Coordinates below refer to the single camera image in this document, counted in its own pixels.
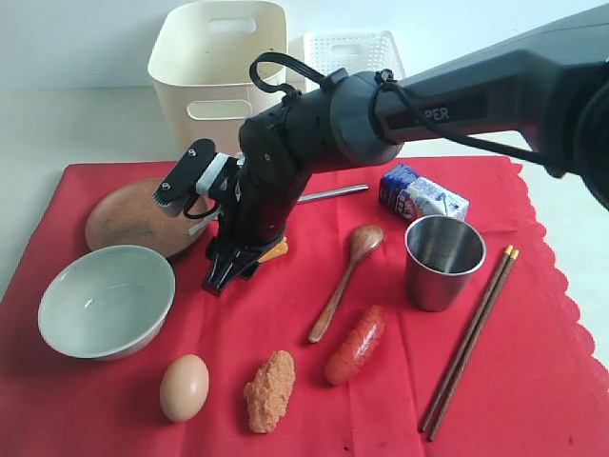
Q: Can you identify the red sausage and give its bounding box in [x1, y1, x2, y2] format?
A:
[324, 306, 385, 386]

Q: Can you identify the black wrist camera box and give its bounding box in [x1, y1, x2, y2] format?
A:
[153, 139, 218, 220]

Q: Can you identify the brown wooden plate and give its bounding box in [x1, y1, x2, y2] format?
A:
[85, 177, 206, 258]

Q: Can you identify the blue white milk carton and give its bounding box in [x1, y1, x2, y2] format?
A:
[379, 164, 469, 224]

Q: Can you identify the cream plastic tub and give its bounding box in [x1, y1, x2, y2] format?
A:
[147, 1, 288, 155]

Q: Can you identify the brown egg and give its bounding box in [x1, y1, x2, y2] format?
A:
[160, 354, 209, 423]

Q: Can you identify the yellow cheese wedge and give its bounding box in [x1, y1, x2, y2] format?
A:
[258, 237, 288, 263]

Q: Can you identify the pale green ceramic bowl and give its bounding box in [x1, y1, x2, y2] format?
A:
[37, 245, 176, 360]

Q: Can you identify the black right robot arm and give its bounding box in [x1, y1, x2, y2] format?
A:
[203, 6, 608, 294]

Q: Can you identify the stainless steel cup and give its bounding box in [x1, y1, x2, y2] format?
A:
[404, 214, 486, 312]

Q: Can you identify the red tablecloth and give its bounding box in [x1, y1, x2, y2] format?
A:
[1, 156, 608, 456]

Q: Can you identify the stainless steel table knife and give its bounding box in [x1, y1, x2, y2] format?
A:
[298, 184, 369, 204]

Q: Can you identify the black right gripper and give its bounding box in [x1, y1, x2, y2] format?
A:
[202, 156, 311, 296]

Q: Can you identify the brown wooden spoon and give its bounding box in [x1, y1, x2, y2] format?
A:
[307, 224, 384, 344]

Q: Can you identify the white perforated plastic basket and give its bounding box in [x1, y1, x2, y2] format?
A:
[304, 30, 405, 80]

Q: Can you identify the right dark wooden chopstick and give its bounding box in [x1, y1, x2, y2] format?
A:
[426, 248, 520, 442]

